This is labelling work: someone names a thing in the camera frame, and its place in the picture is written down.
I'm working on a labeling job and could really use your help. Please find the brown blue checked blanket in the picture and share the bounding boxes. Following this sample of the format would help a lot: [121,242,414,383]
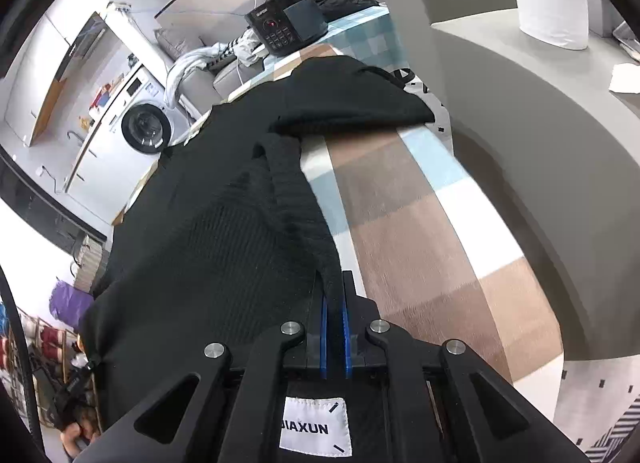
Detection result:
[114,6,566,389]

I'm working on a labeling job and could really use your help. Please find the light grey garment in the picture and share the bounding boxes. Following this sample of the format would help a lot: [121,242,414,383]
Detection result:
[165,46,221,109]

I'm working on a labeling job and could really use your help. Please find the white wall cabinets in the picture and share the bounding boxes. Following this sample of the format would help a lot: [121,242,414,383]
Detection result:
[2,10,72,147]

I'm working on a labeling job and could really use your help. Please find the black white striped cloth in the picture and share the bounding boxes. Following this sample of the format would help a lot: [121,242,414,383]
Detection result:
[206,39,238,70]

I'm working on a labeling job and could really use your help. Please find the black cable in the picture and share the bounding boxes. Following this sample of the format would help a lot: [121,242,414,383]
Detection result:
[0,267,47,463]

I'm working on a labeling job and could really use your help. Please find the grey low table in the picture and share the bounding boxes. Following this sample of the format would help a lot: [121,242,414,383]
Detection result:
[378,0,640,363]

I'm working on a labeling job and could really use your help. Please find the white paper sheet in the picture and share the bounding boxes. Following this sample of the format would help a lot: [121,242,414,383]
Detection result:
[609,63,640,94]

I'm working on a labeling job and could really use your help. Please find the wooden shoe rack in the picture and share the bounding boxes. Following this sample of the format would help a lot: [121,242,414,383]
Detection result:
[0,303,87,430]

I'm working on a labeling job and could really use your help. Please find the grey sofa pillow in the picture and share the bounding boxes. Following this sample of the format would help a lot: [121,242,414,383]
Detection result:
[155,26,202,60]

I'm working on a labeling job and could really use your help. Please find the purple bag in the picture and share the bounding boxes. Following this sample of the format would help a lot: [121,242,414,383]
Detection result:
[49,280,96,333]

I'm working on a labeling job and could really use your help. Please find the white kitchen base cabinet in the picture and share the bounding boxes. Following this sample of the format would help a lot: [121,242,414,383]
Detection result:
[64,108,167,236]

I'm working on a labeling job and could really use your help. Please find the black knit garment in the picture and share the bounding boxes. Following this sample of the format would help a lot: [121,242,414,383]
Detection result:
[77,56,436,463]

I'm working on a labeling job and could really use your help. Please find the white ribbed radiator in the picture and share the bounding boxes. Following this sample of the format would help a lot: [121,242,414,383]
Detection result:
[72,233,107,290]

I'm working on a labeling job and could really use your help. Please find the person's left hand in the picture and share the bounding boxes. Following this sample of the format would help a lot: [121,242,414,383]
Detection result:
[60,418,103,461]

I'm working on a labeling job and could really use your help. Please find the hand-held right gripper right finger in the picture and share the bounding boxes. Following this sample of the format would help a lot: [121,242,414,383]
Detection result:
[341,270,592,463]

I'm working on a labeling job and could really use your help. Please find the black electric pressure cooker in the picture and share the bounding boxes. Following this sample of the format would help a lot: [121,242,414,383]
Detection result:
[244,0,330,57]

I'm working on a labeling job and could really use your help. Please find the white washing machine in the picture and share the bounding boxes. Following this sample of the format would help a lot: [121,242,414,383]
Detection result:
[100,60,195,160]

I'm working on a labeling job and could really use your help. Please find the black range hood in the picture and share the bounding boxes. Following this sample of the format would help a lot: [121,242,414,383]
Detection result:
[54,13,109,82]

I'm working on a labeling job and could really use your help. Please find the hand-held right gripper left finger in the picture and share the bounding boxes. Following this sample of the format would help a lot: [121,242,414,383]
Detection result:
[75,287,329,463]

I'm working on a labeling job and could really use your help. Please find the grey sofa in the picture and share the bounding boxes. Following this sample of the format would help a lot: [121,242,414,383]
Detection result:
[155,26,281,120]

